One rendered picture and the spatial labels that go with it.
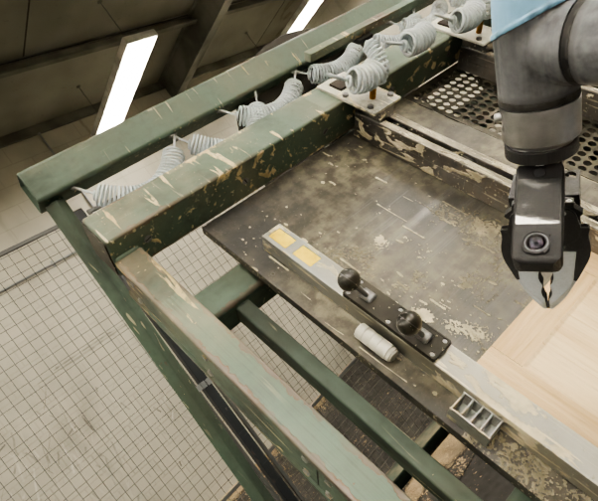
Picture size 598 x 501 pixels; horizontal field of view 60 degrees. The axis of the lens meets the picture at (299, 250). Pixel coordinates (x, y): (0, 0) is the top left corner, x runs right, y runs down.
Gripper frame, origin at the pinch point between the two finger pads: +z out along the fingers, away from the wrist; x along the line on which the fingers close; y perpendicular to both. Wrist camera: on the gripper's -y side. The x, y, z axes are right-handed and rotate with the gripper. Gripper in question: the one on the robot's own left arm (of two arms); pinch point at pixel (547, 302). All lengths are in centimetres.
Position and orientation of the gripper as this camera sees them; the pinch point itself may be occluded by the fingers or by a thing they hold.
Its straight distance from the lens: 69.1
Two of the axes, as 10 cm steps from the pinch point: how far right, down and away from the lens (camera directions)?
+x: -8.7, 0.0, 4.9
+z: 2.7, 8.3, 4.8
